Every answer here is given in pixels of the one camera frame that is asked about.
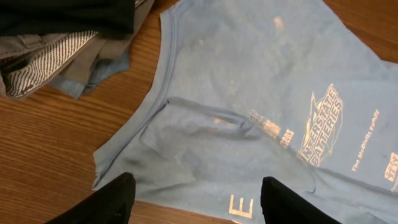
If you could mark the light blue printed t-shirt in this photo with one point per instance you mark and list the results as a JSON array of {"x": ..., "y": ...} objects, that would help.
[{"x": 249, "y": 89}]

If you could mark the folded black Nike shirt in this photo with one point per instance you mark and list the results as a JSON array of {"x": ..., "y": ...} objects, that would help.
[{"x": 113, "y": 19}]

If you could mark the folded blue garment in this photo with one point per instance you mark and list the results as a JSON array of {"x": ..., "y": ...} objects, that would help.
[{"x": 102, "y": 70}]

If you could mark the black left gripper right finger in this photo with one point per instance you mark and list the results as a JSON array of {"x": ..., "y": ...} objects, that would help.
[{"x": 280, "y": 205}]

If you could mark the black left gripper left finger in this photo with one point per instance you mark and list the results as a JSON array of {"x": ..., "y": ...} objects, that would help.
[{"x": 111, "y": 204}]

